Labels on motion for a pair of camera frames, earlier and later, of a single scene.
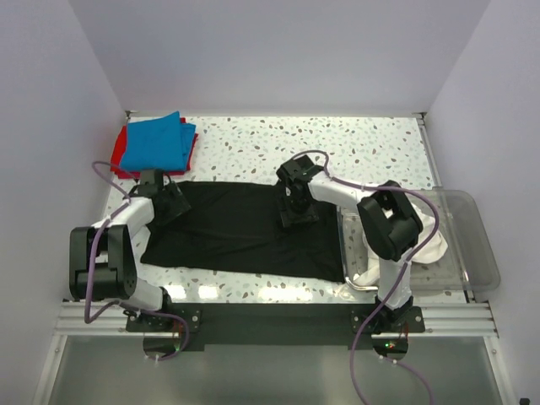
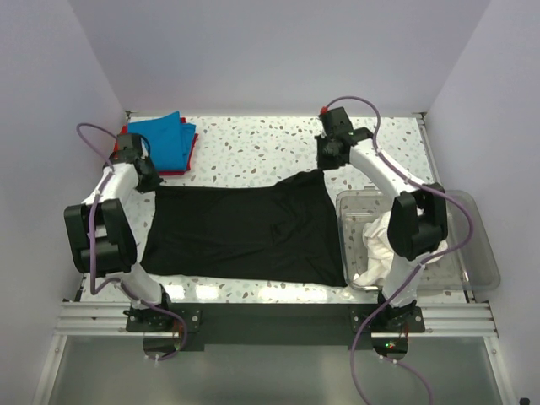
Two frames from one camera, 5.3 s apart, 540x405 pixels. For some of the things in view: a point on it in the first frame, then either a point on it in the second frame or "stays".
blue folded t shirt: [162, 143] stays
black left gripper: [177, 205] → [154, 180]
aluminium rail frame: [109, 320] stays
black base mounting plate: [277, 324] stays
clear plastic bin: [470, 263] stays
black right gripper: [288, 217] → [321, 163]
